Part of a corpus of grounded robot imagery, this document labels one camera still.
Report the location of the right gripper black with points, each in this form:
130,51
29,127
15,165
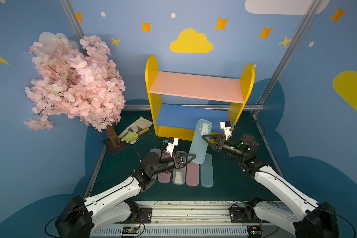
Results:
218,143

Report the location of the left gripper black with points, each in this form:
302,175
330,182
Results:
178,160

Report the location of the teal pencil case with label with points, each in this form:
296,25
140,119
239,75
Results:
199,145

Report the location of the pink pencil case shelf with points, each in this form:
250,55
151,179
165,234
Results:
192,174
164,177

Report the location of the green pencil case shelf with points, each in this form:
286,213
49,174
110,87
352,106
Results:
206,172

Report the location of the white pencil case with label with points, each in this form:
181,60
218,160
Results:
179,176

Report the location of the clear white pencil case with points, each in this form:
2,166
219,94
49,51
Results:
157,151

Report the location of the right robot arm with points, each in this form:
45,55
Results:
307,218

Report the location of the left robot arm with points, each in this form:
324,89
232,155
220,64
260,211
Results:
81,217

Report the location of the yellow shelf unit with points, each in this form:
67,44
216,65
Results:
180,122

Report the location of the white work glove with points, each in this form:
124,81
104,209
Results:
139,123

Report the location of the brown tree trunk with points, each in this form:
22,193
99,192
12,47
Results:
112,135

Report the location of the pink blossom tree crown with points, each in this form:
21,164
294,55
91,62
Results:
84,85

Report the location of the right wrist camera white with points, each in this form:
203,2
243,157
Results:
227,128

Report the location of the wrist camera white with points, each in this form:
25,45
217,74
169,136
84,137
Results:
227,128
171,143

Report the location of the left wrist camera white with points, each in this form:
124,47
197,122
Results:
171,143

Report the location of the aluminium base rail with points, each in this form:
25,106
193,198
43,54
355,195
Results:
186,214

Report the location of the green garden trowel wooden handle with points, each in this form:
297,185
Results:
133,136

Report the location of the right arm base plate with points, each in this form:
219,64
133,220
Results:
239,215

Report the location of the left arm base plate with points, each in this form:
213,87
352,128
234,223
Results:
142,215

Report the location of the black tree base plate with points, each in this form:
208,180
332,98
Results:
114,148

